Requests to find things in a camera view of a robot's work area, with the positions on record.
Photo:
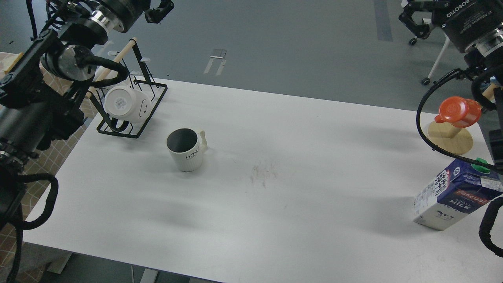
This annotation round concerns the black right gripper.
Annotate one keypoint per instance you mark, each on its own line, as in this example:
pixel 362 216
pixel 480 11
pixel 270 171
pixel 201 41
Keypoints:
pixel 471 19

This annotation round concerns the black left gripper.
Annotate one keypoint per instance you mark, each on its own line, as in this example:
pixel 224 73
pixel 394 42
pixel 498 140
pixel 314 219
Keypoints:
pixel 127 12

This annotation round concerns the white ribbed HOME mug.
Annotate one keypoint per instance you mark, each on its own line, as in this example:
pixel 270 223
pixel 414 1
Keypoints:
pixel 186 147

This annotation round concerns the blue white milk carton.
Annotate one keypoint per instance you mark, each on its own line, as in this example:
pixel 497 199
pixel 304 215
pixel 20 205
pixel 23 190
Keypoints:
pixel 457 191

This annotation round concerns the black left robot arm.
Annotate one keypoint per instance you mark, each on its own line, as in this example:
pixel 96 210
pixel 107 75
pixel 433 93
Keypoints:
pixel 42 94

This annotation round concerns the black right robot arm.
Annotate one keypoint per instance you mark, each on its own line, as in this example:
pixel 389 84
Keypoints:
pixel 484 70

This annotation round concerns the orange red cup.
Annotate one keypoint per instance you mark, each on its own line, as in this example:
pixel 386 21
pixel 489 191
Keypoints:
pixel 459 112

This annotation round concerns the grey office chair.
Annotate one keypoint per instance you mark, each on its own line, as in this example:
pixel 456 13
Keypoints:
pixel 435 62

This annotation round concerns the white mug behind rack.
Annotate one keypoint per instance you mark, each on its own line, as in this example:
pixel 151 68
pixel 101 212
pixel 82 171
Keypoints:
pixel 104 73

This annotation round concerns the white mug with smiley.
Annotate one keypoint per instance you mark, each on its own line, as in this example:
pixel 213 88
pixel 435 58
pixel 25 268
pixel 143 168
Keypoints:
pixel 128 104

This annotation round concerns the small wooden block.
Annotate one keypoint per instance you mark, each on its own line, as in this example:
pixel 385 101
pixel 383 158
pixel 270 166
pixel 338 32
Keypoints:
pixel 10 62

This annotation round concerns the black wire cup rack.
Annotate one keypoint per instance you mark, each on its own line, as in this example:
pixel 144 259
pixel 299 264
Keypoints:
pixel 142 81

